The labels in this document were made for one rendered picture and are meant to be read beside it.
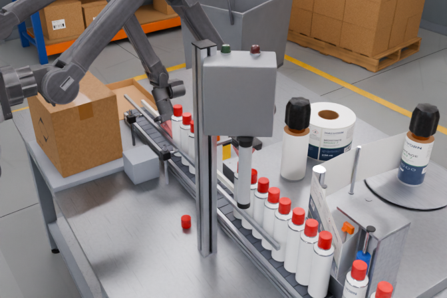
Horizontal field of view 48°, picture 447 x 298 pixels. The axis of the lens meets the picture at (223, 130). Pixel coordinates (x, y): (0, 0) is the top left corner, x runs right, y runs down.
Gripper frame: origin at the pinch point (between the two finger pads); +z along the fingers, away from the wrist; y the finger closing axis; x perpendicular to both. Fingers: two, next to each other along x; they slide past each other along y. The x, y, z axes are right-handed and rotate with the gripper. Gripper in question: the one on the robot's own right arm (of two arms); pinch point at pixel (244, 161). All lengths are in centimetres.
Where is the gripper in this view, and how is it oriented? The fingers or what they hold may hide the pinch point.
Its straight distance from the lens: 160.7
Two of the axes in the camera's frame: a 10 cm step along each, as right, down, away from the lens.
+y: -5.4, -4.4, 7.2
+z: -0.1, 8.5, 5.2
